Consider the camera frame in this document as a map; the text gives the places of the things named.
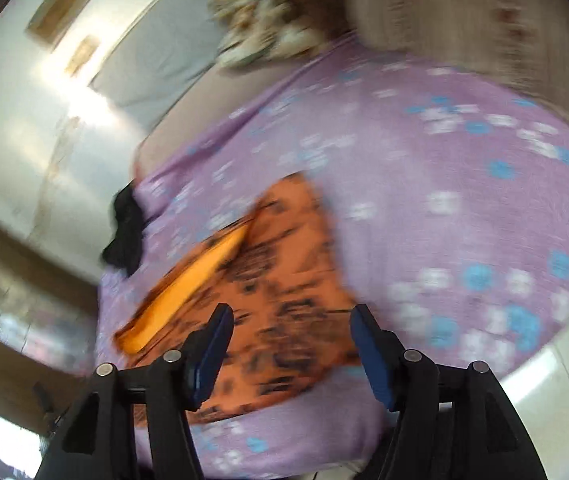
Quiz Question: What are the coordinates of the wooden wall frame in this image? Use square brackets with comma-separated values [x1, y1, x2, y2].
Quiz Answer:
[26, 0, 90, 49]

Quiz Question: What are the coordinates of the black cloth bundle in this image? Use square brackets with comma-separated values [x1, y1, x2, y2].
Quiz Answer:
[101, 182, 147, 278]

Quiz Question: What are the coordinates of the pink beige mattress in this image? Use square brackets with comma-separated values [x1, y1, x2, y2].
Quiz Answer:
[131, 44, 316, 181]

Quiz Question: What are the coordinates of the purple floral bedsheet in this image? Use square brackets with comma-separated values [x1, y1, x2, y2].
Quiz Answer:
[96, 38, 569, 479]

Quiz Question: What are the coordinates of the cream brown floral blanket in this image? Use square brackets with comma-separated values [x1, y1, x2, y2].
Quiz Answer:
[210, 0, 349, 70]

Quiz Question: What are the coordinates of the beige striped pillow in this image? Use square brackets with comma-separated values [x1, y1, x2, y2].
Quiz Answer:
[345, 0, 569, 120]

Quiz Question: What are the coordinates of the grey cloth sheet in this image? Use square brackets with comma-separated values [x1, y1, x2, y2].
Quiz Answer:
[90, 0, 226, 132]

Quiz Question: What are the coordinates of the orange black floral garment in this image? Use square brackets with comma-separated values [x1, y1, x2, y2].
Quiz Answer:
[113, 172, 358, 425]

